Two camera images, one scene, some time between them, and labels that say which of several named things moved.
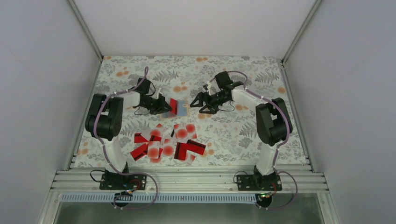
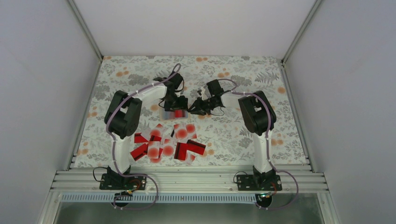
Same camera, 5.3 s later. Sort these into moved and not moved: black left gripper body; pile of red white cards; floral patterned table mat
Moved: black left gripper body
Not moved: pile of red white cards; floral patterned table mat
